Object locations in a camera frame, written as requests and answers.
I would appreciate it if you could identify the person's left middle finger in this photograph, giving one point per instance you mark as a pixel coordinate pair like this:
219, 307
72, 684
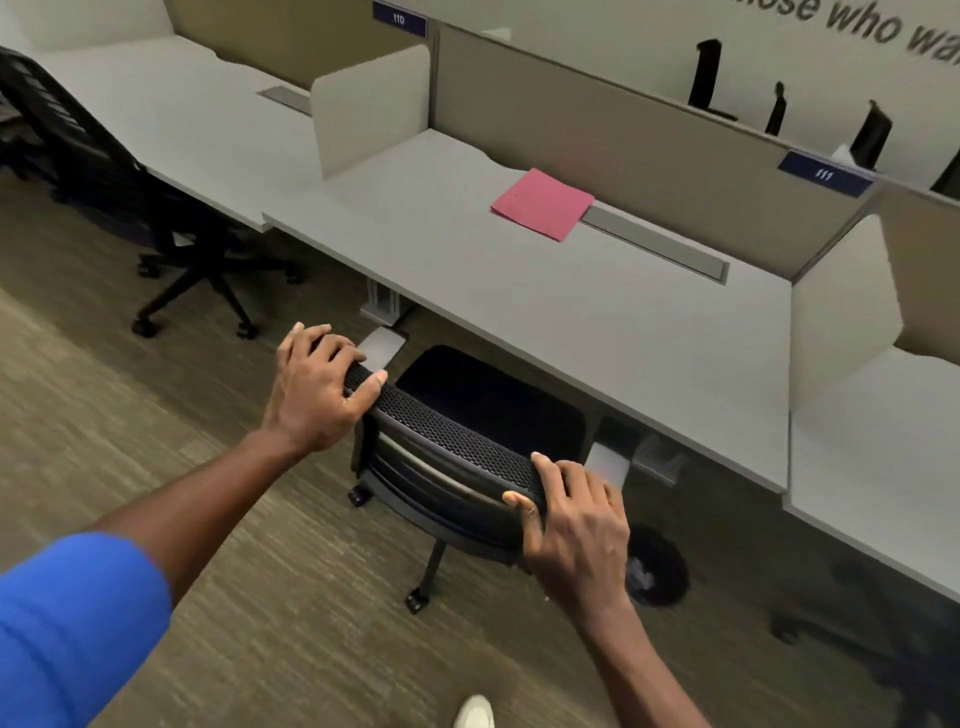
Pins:
335, 348

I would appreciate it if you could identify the person's left little finger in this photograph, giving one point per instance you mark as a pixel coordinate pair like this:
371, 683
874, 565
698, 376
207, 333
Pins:
287, 351

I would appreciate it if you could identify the person's left thumb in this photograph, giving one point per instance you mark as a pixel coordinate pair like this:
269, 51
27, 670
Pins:
365, 394

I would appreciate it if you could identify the person's right forearm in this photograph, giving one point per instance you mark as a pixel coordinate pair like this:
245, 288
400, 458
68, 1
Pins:
645, 667

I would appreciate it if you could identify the beige desk partition panel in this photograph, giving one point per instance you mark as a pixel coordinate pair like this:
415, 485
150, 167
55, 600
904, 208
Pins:
926, 277
645, 161
277, 37

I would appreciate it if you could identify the pink cloth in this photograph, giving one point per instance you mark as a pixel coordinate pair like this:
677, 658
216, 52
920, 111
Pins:
544, 204

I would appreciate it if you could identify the person's left hand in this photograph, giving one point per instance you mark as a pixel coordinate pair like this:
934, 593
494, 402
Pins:
307, 405

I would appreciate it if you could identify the person's right middle finger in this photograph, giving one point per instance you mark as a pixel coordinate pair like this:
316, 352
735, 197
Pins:
575, 486

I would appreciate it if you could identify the person's right hand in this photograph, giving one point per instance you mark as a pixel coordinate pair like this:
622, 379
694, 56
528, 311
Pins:
581, 547

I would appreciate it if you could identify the person's left forearm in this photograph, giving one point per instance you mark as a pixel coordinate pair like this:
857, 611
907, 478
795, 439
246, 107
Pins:
202, 499

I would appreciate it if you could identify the black round floor outlet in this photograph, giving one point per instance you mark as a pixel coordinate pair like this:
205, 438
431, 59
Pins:
660, 570

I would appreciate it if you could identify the person's right little finger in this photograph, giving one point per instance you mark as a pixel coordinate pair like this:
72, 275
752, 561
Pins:
615, 506

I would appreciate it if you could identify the black mesh office chair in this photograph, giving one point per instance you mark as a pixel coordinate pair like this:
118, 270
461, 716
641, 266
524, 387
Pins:
900, 645
450, 442
97, 172

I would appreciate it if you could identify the black monitor stand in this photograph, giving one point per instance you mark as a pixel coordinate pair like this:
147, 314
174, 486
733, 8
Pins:
949, 178
871, 136
706, 75

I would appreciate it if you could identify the white side divider panel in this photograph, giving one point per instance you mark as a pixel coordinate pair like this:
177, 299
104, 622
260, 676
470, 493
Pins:
371, 112
844, 315

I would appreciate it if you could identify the person's right thumb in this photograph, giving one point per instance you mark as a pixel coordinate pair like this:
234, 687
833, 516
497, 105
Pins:
526, 521

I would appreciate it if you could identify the blue shirt sleeve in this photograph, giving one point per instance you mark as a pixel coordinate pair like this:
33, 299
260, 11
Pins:
75, 630

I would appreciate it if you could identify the blue desk label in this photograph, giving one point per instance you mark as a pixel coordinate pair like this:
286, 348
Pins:
825, 175
399, 19

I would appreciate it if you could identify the grey desk leg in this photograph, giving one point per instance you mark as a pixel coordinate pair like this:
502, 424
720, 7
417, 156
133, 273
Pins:
637, 461
384, 322

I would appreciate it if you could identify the white shoe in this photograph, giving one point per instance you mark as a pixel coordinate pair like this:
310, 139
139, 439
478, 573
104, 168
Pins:
475, 714

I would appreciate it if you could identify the thin black stand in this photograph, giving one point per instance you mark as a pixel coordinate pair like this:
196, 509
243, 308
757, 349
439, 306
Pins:
776, 112

